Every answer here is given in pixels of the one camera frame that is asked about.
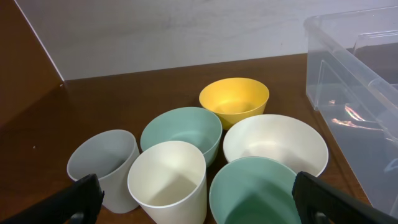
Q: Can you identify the green plastic bowl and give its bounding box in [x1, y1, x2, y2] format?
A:
[140, 107, 223, 167]

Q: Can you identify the cream plastic cup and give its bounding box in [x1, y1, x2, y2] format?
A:
[127, 141, 207, 224]

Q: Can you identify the white plastic bowl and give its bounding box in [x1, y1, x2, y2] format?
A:
[223, 114, 329, 177]

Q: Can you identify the grey plastic cup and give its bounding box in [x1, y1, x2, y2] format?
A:
[67, 129, 139, 213]

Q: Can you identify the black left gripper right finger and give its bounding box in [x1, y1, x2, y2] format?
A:
[292, 171, 397, 224]

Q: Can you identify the yellow plastic bowl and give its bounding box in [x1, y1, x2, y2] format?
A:
[199, 77, 270, 130]

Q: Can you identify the green plastic cup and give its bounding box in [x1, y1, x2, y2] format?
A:
[209, 157, 301, 224]

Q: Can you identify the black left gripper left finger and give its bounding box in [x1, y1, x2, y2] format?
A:
[2, 174, 104, 224]

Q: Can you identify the clear plastic storage container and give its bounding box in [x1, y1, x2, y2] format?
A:
[304, 6, 397, 217]

